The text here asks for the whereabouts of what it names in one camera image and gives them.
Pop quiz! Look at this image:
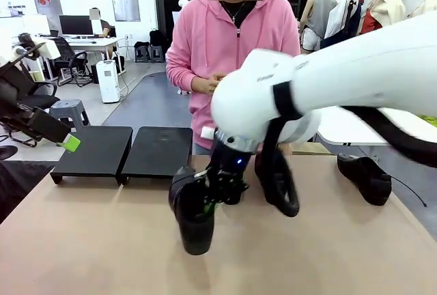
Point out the white computer monitor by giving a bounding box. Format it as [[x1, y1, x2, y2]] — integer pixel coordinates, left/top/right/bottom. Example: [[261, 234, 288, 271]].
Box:
[[22, 14, 50, 36]]

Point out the black backpack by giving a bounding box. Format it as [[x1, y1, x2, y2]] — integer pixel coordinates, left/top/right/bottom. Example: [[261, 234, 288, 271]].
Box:
[[149, 28, 168, 48]]

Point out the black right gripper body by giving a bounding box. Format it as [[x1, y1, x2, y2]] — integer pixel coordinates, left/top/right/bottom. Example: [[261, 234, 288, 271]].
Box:
[[204, 137, 255, 203]]

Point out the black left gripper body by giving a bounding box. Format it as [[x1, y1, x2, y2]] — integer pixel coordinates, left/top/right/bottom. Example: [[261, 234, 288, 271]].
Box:
[[0, 64, 40, 139]]

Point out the person in pink hoodie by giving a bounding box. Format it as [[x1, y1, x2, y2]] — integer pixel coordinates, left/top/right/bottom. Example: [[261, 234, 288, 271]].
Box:
[[165, 0, 301, 156]]

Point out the seated background person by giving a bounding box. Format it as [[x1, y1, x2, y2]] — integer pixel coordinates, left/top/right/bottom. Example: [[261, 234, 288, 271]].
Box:
[[89, 7, 112, 38]]

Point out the mannequin in grey tank top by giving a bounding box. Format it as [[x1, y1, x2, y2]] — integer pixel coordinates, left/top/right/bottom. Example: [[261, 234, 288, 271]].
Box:
[[300, 0, 337, 53]]

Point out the thin cross necklace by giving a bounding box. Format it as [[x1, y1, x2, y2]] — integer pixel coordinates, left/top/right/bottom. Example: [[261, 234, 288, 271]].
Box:
[[221, 1, 249, 23]]

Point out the thin black cable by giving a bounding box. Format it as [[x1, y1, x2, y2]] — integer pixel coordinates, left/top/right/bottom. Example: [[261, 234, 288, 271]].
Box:
[[390, 175, 427, 207]]

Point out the large grey plastic stool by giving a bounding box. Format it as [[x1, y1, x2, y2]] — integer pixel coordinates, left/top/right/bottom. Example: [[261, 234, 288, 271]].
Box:
[[49, 99, 90, 132]]

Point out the person's right hand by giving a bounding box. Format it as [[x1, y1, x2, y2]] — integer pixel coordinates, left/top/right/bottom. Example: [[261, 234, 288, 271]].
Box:
[[192, 75, 222, 94]]

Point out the mannequin in cream jacket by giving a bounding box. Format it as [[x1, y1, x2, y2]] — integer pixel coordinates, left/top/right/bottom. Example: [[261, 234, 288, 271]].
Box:
[[360, 0, 407, 35]]

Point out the framed wall whiteboard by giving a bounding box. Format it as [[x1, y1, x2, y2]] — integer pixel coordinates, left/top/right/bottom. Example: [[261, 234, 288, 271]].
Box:
[[109, 0, 141, 22]]

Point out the white office desk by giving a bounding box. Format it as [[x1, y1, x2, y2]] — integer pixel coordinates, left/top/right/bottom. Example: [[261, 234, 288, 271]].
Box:
[[40, 35, 126, 70]]

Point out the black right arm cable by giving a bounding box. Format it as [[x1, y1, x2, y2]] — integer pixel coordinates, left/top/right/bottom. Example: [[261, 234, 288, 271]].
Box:
[[264, 81, 437, 218]]

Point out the mannequin in white navy garment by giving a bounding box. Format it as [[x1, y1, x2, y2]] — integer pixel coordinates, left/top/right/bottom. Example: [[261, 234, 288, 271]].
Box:
[[324, 0, 363, 50]]

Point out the grey panel with red sticker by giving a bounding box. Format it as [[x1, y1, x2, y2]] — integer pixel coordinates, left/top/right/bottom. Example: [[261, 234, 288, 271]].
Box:
[[33, 0, 64, 16]]

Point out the small grey stool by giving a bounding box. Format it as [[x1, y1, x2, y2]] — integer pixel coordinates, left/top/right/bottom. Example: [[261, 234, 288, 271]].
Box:
[[134, 44, 151, 63], [149, 45, 164, 63]]

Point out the brown cardboard box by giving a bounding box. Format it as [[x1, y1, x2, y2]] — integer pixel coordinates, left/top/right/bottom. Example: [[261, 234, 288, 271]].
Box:
[[292, 143, 334, 156]]

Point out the black shoe stand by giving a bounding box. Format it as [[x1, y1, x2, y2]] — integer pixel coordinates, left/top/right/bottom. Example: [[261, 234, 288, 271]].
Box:
[[50, 126, 134, 186], [119, 126, 195, 186]]

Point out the black rounded object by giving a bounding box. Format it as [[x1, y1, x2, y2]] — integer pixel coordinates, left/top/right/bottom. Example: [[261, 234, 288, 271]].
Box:
[[0, 144, 18, 163]]

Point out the white table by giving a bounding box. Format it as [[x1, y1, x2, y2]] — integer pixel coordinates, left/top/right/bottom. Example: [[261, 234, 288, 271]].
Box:
[[315, 105, 437, 148]]

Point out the black cloth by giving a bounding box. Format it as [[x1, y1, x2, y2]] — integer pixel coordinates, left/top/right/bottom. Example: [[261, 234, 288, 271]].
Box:
[[0, 160, 57, 224]]

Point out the person's right forearm pink sleeve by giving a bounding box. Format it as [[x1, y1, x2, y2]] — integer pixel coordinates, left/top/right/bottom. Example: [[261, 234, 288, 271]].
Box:
[[166, 64, 198, 92]]

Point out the black computer monitor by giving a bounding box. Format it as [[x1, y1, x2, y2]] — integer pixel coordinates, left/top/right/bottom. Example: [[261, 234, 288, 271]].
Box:
[[59, 14, 94, 36]]

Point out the white air purifier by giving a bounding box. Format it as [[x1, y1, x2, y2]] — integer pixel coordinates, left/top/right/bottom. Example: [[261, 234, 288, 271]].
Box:
[[95, 59, 122, 104]]

